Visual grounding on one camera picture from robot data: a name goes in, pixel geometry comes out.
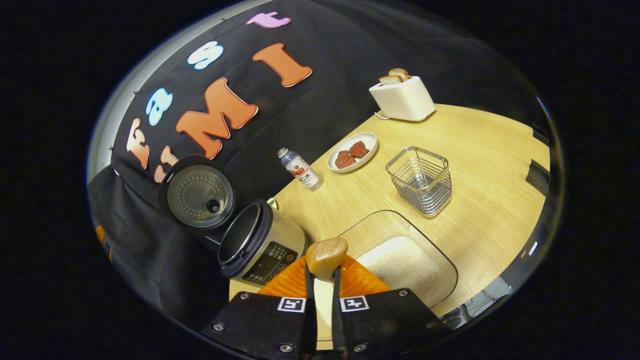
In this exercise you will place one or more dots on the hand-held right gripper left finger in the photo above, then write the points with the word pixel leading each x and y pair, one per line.
pixel 260 320

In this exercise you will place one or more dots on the red meat piece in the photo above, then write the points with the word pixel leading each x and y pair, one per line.
pixel 359 149
pixel 345 159

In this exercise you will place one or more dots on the wooden spoon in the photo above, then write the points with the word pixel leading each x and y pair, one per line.
pixel 326 257

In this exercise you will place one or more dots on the white round plate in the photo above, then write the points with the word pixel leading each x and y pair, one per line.
pixel 370 140

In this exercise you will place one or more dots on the small clear bottle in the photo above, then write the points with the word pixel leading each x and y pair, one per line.
pixel 302 171

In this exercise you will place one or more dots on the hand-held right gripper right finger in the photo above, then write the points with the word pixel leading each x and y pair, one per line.
pixel 390 320

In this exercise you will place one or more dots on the clear rice container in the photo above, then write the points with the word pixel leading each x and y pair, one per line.
pixel 370 227

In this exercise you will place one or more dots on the white rice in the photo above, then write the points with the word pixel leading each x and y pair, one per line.
pixel 400 262

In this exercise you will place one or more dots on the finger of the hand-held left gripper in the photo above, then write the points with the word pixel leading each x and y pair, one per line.
pixel 100 233

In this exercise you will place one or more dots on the white toaster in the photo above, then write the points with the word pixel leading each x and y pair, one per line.
pixel 405 102

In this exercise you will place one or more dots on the black rice cooker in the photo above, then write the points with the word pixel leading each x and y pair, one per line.
pixel 270 240

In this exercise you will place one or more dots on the toasted bread slice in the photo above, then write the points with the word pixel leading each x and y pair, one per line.
pixel 390 79
pixel 400 73

